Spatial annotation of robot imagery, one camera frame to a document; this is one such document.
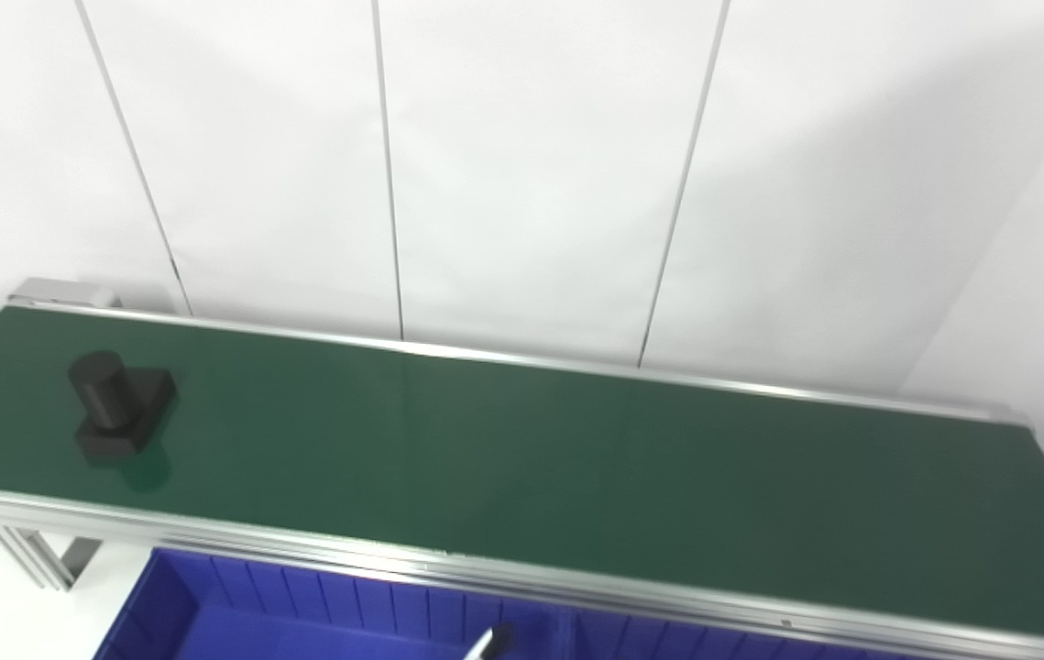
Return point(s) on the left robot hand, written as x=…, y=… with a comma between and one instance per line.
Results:
x=488, y=644

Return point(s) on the black cylinder block part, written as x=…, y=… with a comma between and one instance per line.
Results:
x=118, y=408

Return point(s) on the green conveyor belt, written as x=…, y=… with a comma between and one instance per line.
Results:
x=522, y=458
x=393, y=555

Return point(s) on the blue plastic bin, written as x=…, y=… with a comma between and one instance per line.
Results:
x=302, y=614
x=714, y=642

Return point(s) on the aluminium conveyor leg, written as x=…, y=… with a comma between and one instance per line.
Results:
x=49, y=555

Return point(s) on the grey conveyor motor box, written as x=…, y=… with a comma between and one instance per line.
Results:
x=63, y=292

